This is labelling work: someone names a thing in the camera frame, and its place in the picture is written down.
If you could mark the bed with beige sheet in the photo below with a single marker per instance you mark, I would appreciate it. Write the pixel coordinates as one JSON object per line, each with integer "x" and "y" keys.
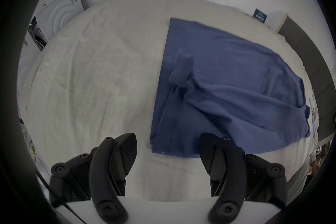
{"x": 91, "y": 81}

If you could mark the dark grey padded headboard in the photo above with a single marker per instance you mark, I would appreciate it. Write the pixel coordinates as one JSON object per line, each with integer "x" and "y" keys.
{"x": 313, "y": 60}

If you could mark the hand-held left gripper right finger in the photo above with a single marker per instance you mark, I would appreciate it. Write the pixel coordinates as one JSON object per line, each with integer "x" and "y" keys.
{"x": 228, "y": 173}

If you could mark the white washing machine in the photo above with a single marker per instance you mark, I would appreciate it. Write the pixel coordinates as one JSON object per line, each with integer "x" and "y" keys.
{"x": 56, "y": 17}

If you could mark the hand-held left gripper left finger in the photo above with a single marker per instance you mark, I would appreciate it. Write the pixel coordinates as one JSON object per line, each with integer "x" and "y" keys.
{"x": 105, "y": 173}

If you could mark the dark blue shirt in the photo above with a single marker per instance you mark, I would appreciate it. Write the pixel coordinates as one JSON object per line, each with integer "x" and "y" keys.
{"x": 225, "y": 97}

